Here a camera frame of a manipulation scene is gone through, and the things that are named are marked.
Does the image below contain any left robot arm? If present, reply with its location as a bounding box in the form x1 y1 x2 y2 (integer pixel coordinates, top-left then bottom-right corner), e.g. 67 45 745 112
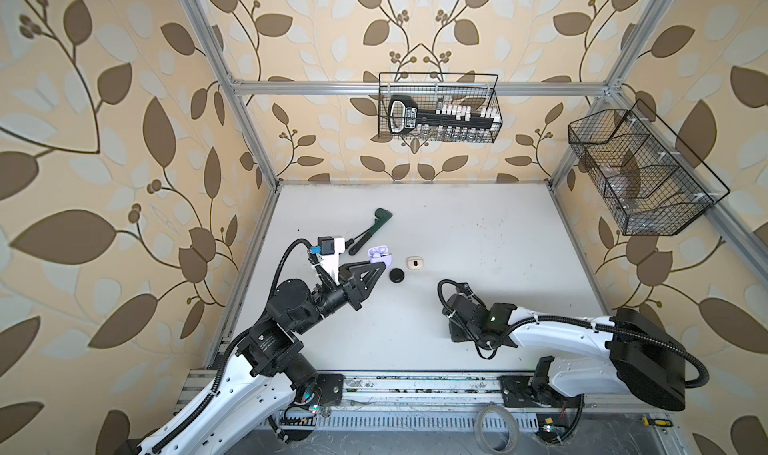
115 237 387 454

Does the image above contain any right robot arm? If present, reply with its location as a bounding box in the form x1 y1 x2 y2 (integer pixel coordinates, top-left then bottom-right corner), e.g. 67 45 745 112
436 279 710 412

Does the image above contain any back wire basket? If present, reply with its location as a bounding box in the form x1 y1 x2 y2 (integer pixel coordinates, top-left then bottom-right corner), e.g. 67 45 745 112
377 71 503 144

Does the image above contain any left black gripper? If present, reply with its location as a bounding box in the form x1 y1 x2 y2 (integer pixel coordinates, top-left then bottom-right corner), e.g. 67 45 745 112
290 257 383 339

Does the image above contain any cream earbud charging case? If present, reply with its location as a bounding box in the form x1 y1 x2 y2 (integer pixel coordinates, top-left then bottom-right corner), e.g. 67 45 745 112
406 256 424 271

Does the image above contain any purple round charging case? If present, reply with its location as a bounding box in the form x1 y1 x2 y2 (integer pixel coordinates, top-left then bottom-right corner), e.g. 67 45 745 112
368 245 392 266

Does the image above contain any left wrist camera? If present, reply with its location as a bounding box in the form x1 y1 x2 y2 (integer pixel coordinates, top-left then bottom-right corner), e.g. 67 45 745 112
309 236 346 285

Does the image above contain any wire basket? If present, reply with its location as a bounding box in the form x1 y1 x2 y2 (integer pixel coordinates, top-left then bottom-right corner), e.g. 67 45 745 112
377 71 503 144
568 99 731 236

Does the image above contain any small yellow screwdriver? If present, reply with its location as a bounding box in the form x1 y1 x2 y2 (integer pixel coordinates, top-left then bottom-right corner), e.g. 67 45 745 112
642 417 674 428

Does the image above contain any green pipe wrench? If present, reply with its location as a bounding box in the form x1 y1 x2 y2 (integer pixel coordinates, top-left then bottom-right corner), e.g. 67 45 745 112
346 208 393 255

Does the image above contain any white tape roll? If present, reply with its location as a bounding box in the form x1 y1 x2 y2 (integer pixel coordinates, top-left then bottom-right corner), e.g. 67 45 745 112
473 404 521 455

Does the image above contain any right wire basket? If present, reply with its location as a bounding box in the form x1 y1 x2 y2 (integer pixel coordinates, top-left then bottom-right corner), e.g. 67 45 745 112
568 99 731 236

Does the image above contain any black round charging case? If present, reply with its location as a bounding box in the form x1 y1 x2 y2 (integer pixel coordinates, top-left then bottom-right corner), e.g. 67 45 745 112
389 268 405 283

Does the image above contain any black tool in basket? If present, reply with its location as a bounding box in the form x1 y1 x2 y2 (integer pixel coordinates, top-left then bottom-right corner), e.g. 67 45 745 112
385 95 502 135

